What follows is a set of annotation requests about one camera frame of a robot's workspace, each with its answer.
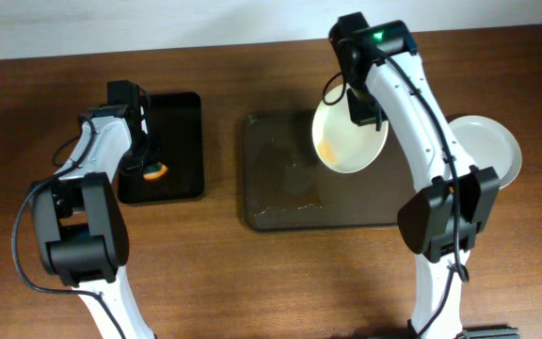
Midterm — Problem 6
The white plate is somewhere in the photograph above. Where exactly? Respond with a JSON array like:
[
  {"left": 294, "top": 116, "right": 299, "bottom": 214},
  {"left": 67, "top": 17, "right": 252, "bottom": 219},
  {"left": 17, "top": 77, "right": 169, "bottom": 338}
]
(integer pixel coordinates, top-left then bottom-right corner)
[{"left": 311, "top": 96, "right": 390, "bottom": 174}]

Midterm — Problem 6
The green orange sponge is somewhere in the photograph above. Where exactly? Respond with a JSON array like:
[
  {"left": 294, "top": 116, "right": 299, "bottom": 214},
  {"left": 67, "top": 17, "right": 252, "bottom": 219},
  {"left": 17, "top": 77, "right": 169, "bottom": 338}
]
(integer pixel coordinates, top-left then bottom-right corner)
[{"left": 142, "top": 162, "right": 167, "bottom": 181}]

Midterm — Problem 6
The pale blue plate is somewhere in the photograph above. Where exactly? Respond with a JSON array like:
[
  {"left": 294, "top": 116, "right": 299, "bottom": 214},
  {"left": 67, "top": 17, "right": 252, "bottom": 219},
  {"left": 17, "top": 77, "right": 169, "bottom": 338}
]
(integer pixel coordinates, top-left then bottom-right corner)
[{"left": 449, "top": 115, "right": 522, "bottom": 189}]

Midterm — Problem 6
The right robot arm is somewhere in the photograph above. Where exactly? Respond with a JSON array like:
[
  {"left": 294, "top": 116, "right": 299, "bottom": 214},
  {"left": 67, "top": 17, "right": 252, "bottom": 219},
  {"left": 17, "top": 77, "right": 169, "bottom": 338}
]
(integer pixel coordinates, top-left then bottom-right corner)
[{"left": 328, "top": 12, "right": 509, "bottom": 338}]

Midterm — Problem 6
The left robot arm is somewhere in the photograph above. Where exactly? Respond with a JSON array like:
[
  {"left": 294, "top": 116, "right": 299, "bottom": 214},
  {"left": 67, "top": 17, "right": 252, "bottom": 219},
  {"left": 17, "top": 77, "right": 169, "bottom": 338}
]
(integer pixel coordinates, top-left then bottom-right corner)
[{"left": 21, "top": 80, "right": 161, "bottom": 338}]

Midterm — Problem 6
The black small tray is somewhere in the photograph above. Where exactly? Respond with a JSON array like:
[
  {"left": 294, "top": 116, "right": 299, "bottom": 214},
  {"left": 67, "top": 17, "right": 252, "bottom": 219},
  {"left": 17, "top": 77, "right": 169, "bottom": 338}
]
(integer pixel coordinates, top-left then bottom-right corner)
[{"left": 118, "top": 92, "right": 204, "bottom": 205}]

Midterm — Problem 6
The dark brown serving tray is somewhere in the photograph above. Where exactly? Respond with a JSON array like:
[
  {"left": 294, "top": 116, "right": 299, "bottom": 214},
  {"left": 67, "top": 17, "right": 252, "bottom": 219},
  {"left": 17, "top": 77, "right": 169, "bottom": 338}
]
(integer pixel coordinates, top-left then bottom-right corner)
[{"left": 241, "top": 110, "right": 415, "bottom": 232}]

